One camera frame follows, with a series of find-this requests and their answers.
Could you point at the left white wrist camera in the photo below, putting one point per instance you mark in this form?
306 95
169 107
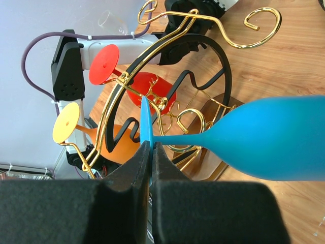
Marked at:
225 4

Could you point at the red wine glass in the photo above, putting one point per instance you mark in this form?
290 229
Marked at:
144 84

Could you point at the orange wine glass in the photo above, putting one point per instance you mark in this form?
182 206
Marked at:
83 134

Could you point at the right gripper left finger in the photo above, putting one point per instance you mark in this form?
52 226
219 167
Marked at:
111 210

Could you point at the clear wine glass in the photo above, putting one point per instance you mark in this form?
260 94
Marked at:
111 24

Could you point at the gold wire glass rack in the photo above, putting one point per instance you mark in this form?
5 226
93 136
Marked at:
206 124

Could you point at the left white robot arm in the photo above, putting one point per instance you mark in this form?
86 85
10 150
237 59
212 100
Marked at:
181 35

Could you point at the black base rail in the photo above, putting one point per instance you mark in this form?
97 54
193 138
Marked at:
23 172

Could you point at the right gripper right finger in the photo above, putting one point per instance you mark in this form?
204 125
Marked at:
187 211

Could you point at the blue wine glass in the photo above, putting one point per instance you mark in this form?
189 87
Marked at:
274 138

